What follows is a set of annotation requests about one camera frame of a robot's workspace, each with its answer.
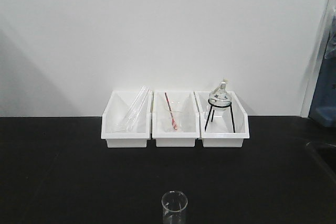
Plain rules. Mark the red stirring rod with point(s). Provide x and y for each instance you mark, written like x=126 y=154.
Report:
x=174 y=125

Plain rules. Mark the blue container at right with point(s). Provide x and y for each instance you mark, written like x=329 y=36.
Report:
x=322 y=108

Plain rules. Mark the white storage bin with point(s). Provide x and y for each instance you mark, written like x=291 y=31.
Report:
x=116 y=109
x=219 y=133
x=190 y=119

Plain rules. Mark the clear glass beaker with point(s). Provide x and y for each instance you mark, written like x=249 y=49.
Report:
x=174 y=205

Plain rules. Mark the round glass flask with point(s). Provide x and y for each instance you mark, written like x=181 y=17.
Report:
x=219 y=98

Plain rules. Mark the glass beaker in bin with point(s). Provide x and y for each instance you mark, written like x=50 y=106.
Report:
x=177 y=113

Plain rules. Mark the right white storage bin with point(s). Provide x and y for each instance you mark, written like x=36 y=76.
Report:
x=219 y=133

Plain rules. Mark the middle white storage bin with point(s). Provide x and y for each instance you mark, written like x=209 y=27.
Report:
x=190 y=119

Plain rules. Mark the clear glass tubes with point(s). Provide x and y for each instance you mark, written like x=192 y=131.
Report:
x=129 y=121

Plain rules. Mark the left white storage bin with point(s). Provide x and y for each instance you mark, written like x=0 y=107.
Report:
x=116 y=109

